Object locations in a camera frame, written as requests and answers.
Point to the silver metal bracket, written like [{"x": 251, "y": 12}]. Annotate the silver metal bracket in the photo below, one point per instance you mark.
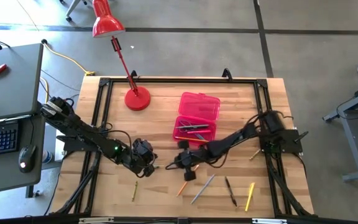
[
  {"x": 269, "y": 221},
  {"x": 96, "y": 220}
]

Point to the black metal table frame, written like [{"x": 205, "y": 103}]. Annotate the black metal table frame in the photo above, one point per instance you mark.
[{"x": 182, "y": 80}]

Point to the white blue bottle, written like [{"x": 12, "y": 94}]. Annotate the white blue bottle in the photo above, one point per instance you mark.
[{"x": 47, "y": 157}]

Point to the black computer mouse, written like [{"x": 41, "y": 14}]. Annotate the black computer mouse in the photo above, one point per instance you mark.
[{"x": 27, "y": 158}]

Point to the yellow pen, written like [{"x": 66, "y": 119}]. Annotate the yellow pen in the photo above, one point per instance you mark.
[{"x": 250, "y": 196}]

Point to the pink pen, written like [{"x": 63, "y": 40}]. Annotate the pink pen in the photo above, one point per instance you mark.
[{"x": 199, "y": 132}]

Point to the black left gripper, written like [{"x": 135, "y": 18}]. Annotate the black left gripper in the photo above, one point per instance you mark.
[{"x": 143, "y": 155}]

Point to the small gold pencil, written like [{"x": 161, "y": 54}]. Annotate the small gold pencil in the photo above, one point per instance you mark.
[{"x": 255, "y": 154}]

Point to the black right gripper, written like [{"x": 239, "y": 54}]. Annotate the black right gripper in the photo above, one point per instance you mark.
[{"x": 194, "y": 157}]

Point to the grey desk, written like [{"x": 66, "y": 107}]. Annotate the grey desk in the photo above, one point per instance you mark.
[{"x": 8, "y": 183}]

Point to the dark maroon pen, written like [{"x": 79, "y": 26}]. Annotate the dark maroon pen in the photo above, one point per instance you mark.
[{"x": 230, "y": 191}]

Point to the short olive pencil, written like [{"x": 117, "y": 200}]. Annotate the short olive pencil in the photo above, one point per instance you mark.
[{"x": 134, "y": 191}]

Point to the red desk lamp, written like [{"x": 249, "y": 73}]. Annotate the red desk lamp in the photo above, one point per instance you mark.
[{"x": 137, "y": 99}]

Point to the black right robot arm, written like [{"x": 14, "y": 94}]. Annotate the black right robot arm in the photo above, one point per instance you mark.
[{"x": 228, "y": 144}]

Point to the pink plastic supply box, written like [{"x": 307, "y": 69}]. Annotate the pink plastic supply box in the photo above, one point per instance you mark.
[{"x": 200, "y": 105}]

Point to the office chair base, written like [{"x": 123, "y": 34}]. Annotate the office chair base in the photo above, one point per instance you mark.
[{"x": 71, "y": 9}]

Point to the black pen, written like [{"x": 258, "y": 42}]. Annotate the black pen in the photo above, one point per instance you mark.
[{"x": 193, "y": 126}]

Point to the grey side table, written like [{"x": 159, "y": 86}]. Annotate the grey side table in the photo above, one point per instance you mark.
[{"x": 351, "y": 146}]

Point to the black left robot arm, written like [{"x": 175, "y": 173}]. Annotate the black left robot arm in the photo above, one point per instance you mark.
[{"x": 85, "y": 137}]

